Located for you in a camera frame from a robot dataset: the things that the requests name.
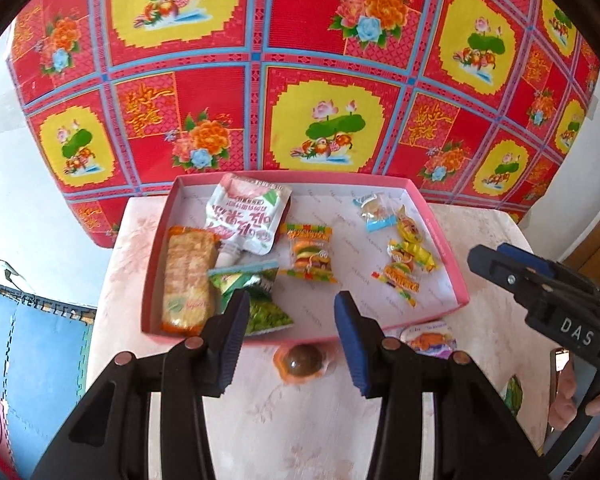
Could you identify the person's right hand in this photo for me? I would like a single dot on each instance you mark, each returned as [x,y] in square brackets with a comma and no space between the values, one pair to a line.
[565,410]

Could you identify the brown jelly cup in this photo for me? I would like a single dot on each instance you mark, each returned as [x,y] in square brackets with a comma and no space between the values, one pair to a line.
[302,362]

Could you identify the blue clear candy packet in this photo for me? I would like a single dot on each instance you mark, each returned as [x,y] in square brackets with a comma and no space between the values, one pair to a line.
[375,212]

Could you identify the pink cardboard box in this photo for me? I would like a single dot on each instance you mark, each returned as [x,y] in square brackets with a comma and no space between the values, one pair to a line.
[330,210]

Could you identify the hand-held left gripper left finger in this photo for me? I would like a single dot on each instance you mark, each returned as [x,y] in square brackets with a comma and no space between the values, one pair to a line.
[232,345]

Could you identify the red floral printed cloth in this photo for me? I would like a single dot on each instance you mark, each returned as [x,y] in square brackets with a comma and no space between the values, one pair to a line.
[330,60]

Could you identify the yellow candy packet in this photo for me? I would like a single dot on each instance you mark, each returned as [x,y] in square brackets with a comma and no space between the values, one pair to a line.
[409,225]
[412,255]

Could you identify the green pea snack packet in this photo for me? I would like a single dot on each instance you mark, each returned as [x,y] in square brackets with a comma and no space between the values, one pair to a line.
[265,310]

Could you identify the green yellow snack packet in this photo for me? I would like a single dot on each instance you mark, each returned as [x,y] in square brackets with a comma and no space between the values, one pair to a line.
[512,395]

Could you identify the blue foam floor mat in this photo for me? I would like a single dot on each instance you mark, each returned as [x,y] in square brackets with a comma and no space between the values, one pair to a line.
[30,350]

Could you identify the round colourful snack packet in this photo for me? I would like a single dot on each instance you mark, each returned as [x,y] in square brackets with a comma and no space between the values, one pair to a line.
[427,341]

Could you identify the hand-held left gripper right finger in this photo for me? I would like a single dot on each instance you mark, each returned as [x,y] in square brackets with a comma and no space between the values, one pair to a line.
[352,345]

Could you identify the burger gummy packet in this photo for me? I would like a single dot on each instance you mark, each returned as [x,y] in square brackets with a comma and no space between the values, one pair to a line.
[307,252]
[400,282]

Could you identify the white red spout pouch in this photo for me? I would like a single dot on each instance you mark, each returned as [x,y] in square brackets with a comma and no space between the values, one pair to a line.
[245,220]

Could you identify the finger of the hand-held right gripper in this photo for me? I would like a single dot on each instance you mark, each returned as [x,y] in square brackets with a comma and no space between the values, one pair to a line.
[525,256]
[490,262]

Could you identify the orange cracker packet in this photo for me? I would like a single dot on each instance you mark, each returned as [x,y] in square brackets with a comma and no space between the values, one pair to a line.
[187,280]

